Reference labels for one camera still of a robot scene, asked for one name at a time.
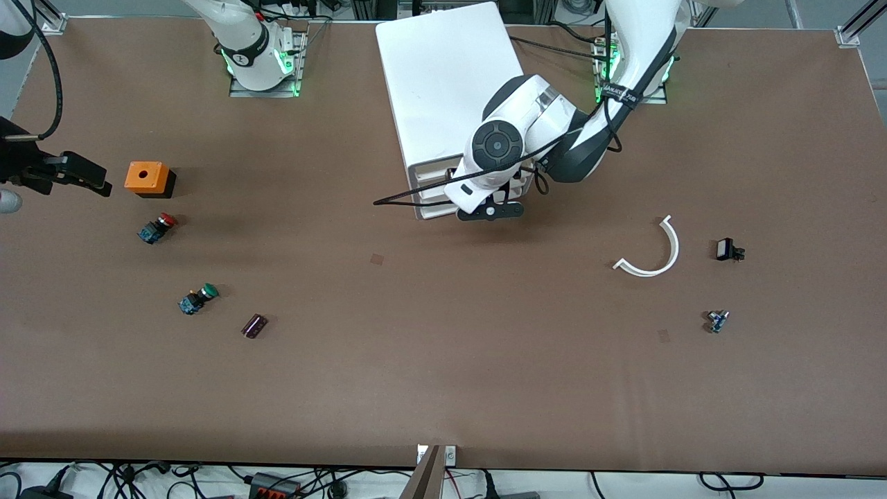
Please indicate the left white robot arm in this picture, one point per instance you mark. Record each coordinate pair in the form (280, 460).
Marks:
(527, 125)

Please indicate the black power adapter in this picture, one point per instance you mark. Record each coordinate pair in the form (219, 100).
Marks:
(45, 493)

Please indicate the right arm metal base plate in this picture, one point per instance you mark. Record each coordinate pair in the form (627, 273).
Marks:
(299, 62)

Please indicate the black power strip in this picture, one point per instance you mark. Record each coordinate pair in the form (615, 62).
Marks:
(275, 486)

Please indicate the orange box with hole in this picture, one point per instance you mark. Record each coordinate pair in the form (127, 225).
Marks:
(145, 177)

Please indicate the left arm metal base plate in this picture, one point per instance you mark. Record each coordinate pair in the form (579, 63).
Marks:
(662, 97)

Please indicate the dark purple capacitor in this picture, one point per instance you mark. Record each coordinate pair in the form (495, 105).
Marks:
(254, 326)

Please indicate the wooden bar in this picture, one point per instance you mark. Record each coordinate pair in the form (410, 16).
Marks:
(424, 478)

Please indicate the metal table corner bracket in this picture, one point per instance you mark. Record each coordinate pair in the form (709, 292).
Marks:
(54, 23)
(849, 34)

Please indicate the green push button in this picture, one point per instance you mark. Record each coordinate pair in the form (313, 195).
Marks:
(198, 298)

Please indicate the white curved plastic piece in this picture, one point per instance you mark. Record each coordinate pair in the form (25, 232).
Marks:
(671, 253)

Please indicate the small blue electronic component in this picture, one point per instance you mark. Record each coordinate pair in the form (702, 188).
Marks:
(718, 321)

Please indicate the white metal bracket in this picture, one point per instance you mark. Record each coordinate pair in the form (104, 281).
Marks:
(450, 454)

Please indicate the red push button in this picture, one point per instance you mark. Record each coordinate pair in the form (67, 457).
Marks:
(158, 227)

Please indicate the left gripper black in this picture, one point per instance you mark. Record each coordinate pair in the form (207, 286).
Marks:
(506, 189)

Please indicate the small black switch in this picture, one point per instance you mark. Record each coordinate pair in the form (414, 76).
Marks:
(727, 249)

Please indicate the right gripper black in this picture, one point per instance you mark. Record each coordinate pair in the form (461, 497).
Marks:
(15, 160)

